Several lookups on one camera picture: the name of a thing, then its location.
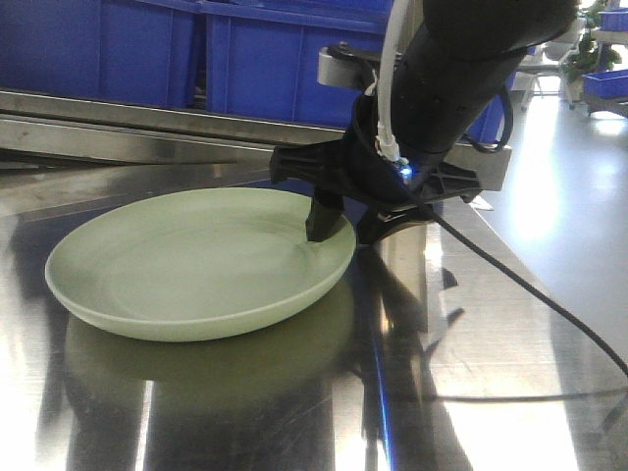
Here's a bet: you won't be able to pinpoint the blue plastic bin right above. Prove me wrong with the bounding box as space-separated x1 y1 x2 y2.
204 0 521 143

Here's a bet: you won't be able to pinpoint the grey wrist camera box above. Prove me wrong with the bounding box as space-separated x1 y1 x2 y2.
317 43 380 91

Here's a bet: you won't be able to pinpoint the green round plate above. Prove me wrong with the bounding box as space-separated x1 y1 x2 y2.
45 187 356 342

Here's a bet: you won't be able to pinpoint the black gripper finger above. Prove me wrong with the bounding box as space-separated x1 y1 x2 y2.
305 188 344 242
356 206 432 244

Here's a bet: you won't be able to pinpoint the stainless steel shelf rack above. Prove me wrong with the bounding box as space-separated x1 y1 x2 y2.
1 91 627 470

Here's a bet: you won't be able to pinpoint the blue bins on far rack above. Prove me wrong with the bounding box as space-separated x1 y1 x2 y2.
584 7 627 99

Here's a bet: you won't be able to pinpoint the blue plastic bin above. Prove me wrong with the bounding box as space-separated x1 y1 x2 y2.
1 1 199 108
204 0 521 143

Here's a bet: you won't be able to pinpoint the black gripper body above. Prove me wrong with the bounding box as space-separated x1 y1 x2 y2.
270 95 480 211

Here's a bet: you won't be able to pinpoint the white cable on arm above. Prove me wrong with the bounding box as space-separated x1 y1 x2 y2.
373 0 413 161

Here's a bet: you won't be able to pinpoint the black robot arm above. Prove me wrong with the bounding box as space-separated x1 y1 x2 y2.
270 1 577 244

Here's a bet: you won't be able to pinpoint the black cable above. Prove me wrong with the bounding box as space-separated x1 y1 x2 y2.
401 82 628 379

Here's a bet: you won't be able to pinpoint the blue plastic bin left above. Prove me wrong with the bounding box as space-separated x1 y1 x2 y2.
1 1 199 108

